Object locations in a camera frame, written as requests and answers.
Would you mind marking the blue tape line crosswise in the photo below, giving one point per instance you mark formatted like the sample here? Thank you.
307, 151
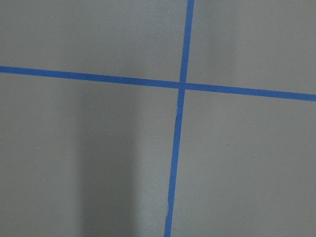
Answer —
159, 83

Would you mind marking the blue tape line lengthwise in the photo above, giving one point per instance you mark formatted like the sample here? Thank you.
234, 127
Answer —
178, 118

